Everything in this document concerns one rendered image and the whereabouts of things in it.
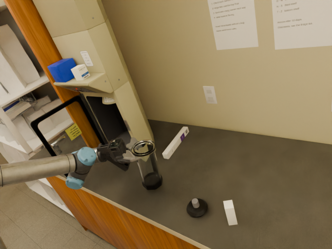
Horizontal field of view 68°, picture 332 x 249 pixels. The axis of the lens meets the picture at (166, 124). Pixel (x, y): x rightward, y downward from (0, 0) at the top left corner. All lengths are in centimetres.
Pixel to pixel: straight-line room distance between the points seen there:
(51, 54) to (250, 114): 113
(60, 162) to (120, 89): 48
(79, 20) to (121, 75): 31
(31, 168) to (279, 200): 95
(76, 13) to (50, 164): 64
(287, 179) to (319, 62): 50
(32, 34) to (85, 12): 38
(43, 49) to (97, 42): 38
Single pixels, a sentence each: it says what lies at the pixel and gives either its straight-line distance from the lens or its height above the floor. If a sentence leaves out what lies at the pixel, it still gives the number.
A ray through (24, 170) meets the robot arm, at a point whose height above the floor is 140.
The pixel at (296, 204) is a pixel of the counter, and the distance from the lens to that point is 112.
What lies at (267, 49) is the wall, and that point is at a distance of 124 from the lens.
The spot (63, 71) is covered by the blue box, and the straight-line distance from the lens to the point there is 135.
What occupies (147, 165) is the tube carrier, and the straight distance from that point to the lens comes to 112.
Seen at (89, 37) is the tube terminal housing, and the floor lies 168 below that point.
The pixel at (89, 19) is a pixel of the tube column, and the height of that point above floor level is 174.
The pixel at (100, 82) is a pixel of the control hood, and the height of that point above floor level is 148.
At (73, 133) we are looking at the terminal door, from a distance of 153.
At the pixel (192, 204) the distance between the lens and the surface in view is 111.
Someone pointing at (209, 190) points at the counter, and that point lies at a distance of 119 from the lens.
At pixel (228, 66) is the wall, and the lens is 134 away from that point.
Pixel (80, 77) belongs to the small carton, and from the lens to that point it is 126.
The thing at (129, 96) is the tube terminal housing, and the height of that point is 134.
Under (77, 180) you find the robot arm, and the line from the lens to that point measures 115.
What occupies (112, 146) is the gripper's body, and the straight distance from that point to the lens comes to 112.
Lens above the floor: 181
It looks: 30 degrees down
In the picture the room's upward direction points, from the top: 19 degrees counter-clockwise
